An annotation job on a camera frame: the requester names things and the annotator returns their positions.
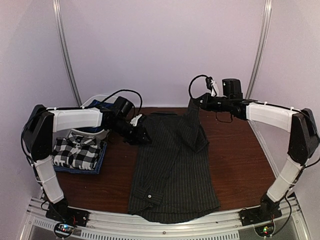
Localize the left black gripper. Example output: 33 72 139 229
108 117 153 145

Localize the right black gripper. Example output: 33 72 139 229
193 92 233 112

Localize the dark grey pinstriped shirt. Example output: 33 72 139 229
127 102 220 224

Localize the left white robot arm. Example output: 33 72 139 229
20 96 152 222

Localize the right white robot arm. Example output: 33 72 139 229
195 76 320 203

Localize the white plastic basket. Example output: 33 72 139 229
69 94 111 141

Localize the blue plaid shirt in basket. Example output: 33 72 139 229
78 99 113 134

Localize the blue folded shirt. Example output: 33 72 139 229
53 142 108 175

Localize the black white checkered folded shirt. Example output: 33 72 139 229
52 133 104 171

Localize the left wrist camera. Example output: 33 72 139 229
130 113 145 127

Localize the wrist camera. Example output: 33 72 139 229
130 113 145 127
205 76 220 97

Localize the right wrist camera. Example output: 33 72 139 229
205 76 220 97

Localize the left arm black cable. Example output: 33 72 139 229
99 88 143 116

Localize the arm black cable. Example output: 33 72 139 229
99 88 143 116
188 74 233 124

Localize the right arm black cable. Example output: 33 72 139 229
188 74 233 124

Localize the right aluminium corner post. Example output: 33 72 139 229
245 0 273 99

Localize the aluminium corner post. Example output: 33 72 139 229
52 0 82 106
245 0 273 99

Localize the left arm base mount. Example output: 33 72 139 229
44 195 90 227

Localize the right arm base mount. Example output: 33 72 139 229
238 195 282 226

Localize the front aluminium rail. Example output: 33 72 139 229
19 197 311 240

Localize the left aluminium corner post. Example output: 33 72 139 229
52 0 82 106

